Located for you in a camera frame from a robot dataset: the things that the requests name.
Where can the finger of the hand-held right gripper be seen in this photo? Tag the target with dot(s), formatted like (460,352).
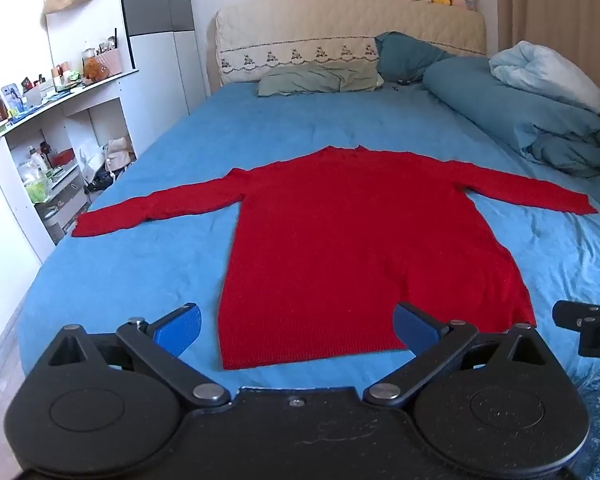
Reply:
(567,314)

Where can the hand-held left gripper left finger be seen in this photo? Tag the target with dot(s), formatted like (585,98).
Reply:
(180,327)

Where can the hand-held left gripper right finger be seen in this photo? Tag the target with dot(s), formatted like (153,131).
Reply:
(410,327)

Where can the red knit sweater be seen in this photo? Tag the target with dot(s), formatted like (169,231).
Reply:
(345,240)

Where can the bed with blue sheet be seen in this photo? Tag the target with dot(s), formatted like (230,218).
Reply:
(190,130)

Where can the green plastic bag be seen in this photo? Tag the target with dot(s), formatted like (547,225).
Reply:
(37,189)

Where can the red box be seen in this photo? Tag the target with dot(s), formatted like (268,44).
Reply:
(62,157)

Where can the blue duvet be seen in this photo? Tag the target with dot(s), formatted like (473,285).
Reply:
(505,105)

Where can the white plastic bottle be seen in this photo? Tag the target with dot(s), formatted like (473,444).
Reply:
(32,160)

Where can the white shelf unit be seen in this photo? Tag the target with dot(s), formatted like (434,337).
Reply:
(10,170)

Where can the pale blue white blanket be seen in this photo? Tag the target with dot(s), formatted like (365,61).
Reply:
(550,72)

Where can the grey-green pillow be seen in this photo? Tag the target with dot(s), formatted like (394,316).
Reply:
(315,80)

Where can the teal pillow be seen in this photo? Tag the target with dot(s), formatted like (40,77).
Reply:
(405,57)

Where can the brown teddy bear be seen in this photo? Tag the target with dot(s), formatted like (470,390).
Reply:
(95,69)

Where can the pink storage box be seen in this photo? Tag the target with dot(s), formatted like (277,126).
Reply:
(111,61)

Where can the white and grey wardrobe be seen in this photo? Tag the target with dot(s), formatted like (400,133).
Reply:
(155,20)

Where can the beige curtain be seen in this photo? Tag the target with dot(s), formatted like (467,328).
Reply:
(555,5)

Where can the beige quilted headboard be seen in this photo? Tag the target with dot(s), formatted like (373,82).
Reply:
(330,25)

